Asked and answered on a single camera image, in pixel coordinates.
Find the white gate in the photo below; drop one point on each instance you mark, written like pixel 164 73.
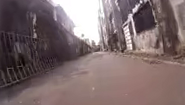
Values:
pixel 127 34

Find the tall weathered building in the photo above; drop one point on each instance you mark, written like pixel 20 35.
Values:
pixel 115 9

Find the reddish brown dirt road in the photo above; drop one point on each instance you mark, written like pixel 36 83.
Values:
pixel 104 84

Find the long dark stained wall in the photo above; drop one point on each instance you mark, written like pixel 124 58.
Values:
pixel 12 17

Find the metal railing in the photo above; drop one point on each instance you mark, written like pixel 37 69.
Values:
pixel 24 56

